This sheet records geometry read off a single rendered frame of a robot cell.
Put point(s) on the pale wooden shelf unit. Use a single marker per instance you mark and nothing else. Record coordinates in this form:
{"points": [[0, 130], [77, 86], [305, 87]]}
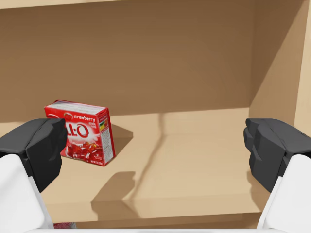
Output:
{"points": [[182, 72]]}

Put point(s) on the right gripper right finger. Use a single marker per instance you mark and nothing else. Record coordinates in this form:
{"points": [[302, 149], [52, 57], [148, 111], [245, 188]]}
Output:
{"points": [[272, 150]]}

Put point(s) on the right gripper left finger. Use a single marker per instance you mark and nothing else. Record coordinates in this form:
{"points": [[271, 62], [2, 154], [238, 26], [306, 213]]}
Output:
{"points": [[36, 150]]}

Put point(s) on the red carton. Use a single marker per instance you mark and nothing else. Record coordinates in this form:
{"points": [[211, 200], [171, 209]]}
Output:
{"points": [[90, 136]]}

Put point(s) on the red and white can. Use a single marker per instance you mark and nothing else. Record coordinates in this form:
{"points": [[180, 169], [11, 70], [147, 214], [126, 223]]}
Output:
{"points": [[64, 225]]}

